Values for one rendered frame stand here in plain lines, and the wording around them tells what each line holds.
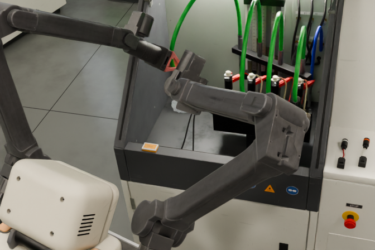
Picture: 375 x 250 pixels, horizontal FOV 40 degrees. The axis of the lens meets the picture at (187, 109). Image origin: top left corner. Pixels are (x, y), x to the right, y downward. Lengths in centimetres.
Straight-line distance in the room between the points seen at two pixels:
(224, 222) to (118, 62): 233
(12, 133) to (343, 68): 102
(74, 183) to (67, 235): 10
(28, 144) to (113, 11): 351
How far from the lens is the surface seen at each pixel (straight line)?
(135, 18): 154
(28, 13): 122
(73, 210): 107
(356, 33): 168
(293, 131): 92
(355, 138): 176
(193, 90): 119
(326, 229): 183
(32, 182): 113
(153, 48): 156
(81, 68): 403
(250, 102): 93
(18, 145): 131
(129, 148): 178
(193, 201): 103
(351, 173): 165
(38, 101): 379
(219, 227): 194
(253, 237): 193
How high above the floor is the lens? 213
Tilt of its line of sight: 38 degrees down
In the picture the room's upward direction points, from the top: 6 degrees counter-clockwise
